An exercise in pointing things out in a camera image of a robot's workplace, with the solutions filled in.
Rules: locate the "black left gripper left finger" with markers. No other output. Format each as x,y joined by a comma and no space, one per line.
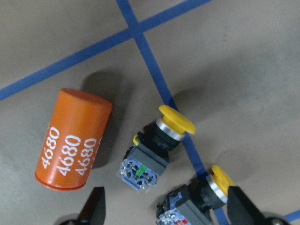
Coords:
94,208

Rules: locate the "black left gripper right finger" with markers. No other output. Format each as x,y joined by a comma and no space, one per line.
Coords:
240,208

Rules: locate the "yellow push button switch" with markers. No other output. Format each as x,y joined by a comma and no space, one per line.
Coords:
146,160

